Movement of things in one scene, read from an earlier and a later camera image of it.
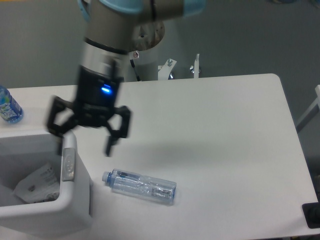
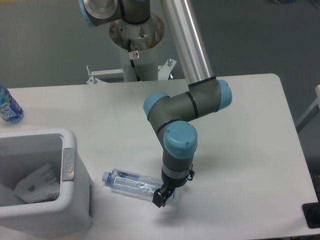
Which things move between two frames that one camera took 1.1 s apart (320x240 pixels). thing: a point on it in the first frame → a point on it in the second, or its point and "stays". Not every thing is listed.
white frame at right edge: (314, 109) stays
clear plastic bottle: (134, 184) stays
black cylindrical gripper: (97, 98) → (161, 195)
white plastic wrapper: (41, 185) stays
